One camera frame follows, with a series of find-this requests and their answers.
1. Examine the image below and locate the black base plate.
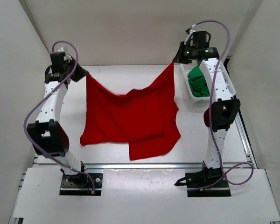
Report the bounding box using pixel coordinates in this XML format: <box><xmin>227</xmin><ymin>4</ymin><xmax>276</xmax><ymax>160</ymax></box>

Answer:
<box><xmin>174</xmin><ymin>167</ymin><xmax>231</xmax><ymax>197</ymax></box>
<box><xmin>59</xmin><ymin>169</ymin><xmax>103</xmax><ymax>196</ymax></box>

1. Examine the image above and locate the red t shirt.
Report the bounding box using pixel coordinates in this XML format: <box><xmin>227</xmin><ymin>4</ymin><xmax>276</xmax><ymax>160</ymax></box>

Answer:
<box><xmin>80</xmin><ymin>63</ymin><xmax>181</xmax><ymax>161</ymax></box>

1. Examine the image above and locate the aluminium rail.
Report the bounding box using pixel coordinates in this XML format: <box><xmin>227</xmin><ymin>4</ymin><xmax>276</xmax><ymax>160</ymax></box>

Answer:
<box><xmin>35</xmin><ymin>161</ymin><xmax>257</xmax><ymax>170</ymax></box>

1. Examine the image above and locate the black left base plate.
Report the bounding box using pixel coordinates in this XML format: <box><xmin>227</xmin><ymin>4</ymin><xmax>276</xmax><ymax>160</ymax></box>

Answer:
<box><xmin>59</xmin><ymin>169</ymin><xmax>103</xmax><ymax>196</ymax></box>

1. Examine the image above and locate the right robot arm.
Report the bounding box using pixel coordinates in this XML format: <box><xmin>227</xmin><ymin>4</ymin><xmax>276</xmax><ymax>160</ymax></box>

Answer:
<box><xmin>173</xmin><ymin>29</ymin><xmax>240</xmax><ymax>169</ymax></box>

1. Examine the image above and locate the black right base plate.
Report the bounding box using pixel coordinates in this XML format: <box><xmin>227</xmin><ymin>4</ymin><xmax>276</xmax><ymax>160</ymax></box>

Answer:
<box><xmin>174</xmin><ymin>167</ymin><xmax>231</xmax><ymax>197</ymax></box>

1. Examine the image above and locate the green t shirt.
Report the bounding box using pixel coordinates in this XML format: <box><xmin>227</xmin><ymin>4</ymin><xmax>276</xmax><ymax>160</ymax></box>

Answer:
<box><xmin>187</xmin><ymin>65</ymin><xmax>210</xmax><ymax>98</ymax></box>

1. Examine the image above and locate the white plastic basket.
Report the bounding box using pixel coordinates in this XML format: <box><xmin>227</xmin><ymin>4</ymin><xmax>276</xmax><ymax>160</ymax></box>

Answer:
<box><xmin>180</xmin><ymin>61</ymin><xmax>236</xmax><ymax>104</ymax></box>

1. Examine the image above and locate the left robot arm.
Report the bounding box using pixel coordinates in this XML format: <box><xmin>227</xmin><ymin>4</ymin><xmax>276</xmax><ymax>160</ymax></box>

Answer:
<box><xmin>27</xmin><ymin>49</ymin><xmax>89</xmax><ymax>187</ymax></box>

